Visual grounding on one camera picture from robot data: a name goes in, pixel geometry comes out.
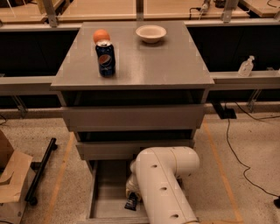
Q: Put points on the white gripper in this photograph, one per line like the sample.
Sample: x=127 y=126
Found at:
x=131 y=185

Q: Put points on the dark blue rxbar wrapper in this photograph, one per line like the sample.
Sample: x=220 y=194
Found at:
x=131 y=202

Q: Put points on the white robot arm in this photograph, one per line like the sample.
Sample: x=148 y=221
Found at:
x=154 y=180

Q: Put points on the grey open bottom drawer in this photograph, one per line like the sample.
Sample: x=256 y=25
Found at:
x=107 y=197

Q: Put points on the grey middle drawer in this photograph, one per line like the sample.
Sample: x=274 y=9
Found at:
x=123 y=149

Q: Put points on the grey top drawer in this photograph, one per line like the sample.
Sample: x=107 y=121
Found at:
x=132 y=118

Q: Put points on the grey drawer cabinet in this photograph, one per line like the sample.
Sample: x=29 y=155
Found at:
x=170 y=72

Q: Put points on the black metal bar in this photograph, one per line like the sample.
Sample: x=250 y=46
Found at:
x=39 y=167

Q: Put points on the brown cardboard box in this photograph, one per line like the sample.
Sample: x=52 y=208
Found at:
x=15 y=180

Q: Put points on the blue pepsi can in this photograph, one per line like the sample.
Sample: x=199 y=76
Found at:
x=106 y=58

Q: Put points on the white paper bowl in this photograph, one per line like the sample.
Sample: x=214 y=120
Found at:
x=150 y=33

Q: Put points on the orange fruit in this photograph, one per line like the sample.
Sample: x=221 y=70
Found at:
x=100 y=34

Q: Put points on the clear sanitizer bottle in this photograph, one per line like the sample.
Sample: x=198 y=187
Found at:
x=246 y=67

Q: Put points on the wooden back table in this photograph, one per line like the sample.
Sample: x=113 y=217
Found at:
x=82 y=10

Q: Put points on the grey long bench rail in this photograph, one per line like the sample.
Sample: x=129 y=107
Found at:
x=40 y=85

